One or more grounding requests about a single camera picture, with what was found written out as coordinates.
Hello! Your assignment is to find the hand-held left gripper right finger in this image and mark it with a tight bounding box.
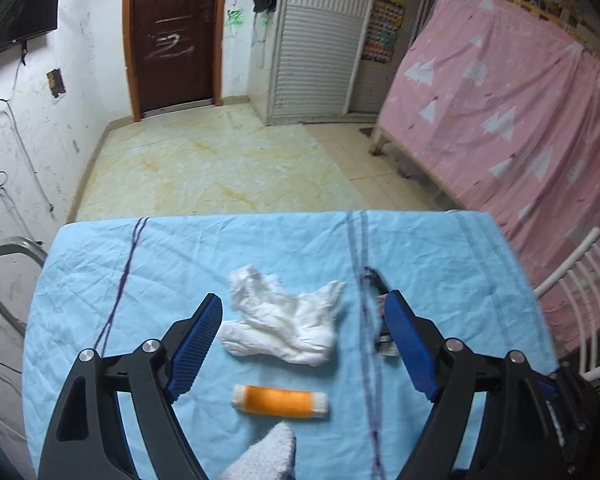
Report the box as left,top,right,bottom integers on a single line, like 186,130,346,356
384,290,571,480

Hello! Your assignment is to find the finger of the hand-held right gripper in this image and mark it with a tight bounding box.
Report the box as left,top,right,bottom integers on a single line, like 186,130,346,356
534,367,581,441

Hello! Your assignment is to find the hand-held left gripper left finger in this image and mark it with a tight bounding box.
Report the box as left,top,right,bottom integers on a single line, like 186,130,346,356
37,294,224,480

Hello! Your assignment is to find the white tissue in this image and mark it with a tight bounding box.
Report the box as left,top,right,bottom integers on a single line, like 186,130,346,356
217,265,347,367

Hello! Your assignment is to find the black binder clip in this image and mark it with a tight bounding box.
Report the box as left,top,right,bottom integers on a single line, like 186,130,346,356
362,266,398,357

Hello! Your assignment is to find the orange box with white ends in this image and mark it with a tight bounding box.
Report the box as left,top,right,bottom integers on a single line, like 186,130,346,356
231,384,329,419

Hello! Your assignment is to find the light blue quilted cloth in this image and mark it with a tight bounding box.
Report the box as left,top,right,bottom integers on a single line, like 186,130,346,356
22,208,561,480

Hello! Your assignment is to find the white metal chair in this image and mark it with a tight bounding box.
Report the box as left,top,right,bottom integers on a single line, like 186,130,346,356
532,227,600,386

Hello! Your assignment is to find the white fluffy cloth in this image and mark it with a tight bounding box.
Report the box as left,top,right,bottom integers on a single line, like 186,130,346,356
217,421,297,480

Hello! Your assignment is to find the pink printed bed sheet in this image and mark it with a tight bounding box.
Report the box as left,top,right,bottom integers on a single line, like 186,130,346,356
377,0,600,356

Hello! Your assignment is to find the white louvered wardrobe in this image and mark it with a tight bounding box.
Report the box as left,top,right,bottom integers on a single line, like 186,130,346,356
247,0,433,126

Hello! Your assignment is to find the dark brown door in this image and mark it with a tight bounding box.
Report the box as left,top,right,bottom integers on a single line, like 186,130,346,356
122,0,231,122

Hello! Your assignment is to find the grey metal chair frame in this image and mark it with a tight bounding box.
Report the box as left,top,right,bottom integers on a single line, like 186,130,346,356
0,237,48,336

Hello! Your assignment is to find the white wall cable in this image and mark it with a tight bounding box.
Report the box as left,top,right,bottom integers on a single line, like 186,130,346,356
0,95,56,213

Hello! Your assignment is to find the broken wall socket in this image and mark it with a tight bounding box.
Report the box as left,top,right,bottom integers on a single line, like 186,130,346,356
46,68,66,98

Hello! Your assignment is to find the colourful wall poster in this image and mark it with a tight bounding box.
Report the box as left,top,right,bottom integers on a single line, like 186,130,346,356
362,0,406,64

